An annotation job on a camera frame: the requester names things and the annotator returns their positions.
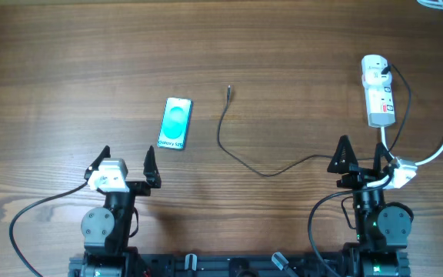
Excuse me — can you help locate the black USB charging cable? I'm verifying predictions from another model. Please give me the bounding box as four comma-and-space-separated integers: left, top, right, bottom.
217, 64, 412, 178

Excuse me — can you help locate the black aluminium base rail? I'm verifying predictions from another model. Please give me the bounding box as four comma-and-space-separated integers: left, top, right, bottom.
68, 252, 411, 277

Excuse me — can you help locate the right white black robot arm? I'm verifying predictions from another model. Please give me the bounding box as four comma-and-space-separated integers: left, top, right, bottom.
328, 135, 414, 277

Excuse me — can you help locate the white power strip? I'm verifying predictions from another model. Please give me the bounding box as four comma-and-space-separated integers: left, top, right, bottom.
361, 55, 395, 128

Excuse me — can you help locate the blue screen Galaxy smartphone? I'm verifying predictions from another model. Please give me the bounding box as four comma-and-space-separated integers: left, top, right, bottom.
157, 97, 193, 150

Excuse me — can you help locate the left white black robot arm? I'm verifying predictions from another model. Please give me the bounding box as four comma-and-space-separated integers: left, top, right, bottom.
68, 146, 162, 277

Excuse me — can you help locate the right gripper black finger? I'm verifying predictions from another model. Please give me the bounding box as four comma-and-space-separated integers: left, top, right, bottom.
327, 135, 358, 172
373, 142, 394, 172

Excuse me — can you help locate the white USB charger plug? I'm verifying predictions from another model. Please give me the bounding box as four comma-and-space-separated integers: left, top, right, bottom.
361, 68, 392, 88

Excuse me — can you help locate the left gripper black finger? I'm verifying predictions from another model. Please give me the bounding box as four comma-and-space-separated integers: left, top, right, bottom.
143, 145, 162, 189
84, 145, 111, 181

